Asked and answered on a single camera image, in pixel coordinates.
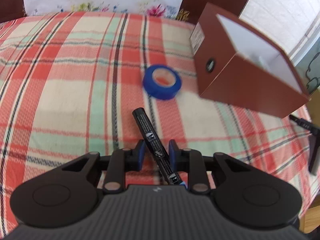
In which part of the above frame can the red plaid blanket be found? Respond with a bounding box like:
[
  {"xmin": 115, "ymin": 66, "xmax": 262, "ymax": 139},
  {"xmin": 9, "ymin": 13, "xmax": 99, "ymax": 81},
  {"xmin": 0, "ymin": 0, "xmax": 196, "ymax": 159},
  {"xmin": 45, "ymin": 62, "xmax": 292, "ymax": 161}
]
[{"xmin": 1, "ymin": 12, "xmax": 319, "ymax": 237}]

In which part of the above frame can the blue tape roll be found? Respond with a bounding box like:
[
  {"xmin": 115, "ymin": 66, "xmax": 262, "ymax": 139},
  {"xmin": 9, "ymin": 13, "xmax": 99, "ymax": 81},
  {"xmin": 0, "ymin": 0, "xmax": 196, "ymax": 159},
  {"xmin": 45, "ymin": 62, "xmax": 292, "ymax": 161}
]
[{"xmin": 143, "ymin": 64, "xmax": 182, "ymax": 100}]

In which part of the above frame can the black marker pen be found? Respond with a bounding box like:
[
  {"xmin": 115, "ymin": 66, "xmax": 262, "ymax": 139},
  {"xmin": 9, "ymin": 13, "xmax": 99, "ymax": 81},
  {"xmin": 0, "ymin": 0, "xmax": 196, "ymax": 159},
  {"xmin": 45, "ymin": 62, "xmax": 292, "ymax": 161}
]
[{"xmin": 132, "ymin": 107, "xmax": 186, "ymax": 186}]

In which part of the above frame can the brown cardboard box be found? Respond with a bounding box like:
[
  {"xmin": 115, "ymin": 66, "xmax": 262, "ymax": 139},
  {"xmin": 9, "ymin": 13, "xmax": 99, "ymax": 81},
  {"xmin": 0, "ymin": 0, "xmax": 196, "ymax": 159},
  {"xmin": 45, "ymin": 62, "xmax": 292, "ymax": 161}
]
[{"xmin": 189, "ymin": 3, "xmax": 309, "ymax": 118}]

